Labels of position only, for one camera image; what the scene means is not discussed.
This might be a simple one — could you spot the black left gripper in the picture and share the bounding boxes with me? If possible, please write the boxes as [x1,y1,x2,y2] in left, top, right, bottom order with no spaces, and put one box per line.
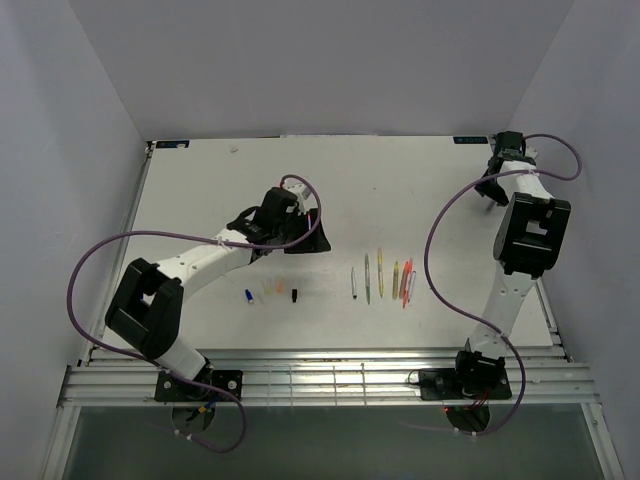
[274,208,331,254]

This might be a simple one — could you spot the black gel pen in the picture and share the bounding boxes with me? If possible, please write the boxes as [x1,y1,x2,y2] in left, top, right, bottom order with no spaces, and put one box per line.
[350,267,358,300]

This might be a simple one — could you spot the green gel pen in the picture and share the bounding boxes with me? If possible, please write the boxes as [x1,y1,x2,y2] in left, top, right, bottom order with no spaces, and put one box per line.
[364,253,371,305]

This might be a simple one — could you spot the yellow gel pen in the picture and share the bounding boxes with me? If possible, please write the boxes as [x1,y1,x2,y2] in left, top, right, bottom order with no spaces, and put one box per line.
[377,247,385,298]

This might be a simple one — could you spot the clear yellow highlighter cap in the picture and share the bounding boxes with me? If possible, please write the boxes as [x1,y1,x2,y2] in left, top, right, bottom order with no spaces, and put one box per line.
[263,280,274,295]

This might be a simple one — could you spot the yellow highlighter pen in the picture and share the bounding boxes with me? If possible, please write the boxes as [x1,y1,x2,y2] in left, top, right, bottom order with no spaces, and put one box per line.
[392,261,400,300]

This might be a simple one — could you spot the orange highlighter pen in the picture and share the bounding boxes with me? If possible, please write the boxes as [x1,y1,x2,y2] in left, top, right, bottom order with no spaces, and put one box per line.
[398,261,410,298]

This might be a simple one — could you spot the red gel pen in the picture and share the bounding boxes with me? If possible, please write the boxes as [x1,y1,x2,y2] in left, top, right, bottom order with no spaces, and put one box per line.
[401,257,414,308]

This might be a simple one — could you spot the blue gel pen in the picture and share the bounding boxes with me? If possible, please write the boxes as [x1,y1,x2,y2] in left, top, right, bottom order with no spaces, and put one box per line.
[404,270,417,306]

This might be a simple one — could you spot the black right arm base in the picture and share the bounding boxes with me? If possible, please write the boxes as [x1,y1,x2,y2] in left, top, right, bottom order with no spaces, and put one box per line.
[407,368,512,401]

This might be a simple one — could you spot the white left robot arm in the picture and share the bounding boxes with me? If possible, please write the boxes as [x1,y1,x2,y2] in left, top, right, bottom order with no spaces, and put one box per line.
[105,183,331,400]

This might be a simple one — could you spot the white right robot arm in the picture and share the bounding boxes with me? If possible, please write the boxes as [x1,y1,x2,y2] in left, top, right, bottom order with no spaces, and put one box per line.
[451,131,572,397]

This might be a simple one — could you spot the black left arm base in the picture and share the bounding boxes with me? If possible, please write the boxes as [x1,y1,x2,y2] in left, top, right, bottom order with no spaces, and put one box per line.
[153,368,244,403]

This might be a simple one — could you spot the right blue corner label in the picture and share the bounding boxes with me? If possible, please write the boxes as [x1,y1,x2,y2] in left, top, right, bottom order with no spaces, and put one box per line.
[453,136,489,145]

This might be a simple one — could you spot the blue corner label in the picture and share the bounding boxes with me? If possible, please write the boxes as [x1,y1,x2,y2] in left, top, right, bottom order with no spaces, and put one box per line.
[155,140,190,149]
[453,136,489,145]

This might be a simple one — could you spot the left blue corner label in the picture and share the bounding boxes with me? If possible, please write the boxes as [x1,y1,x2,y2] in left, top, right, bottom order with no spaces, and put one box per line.
[155,140,190,149]

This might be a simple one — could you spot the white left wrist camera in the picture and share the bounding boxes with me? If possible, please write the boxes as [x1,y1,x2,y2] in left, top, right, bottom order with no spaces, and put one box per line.
[285,182,311,211]

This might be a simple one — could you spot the aluminium front frame rails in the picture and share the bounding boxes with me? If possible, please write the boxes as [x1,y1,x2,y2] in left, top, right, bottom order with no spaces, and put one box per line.
[58,346,599,407]

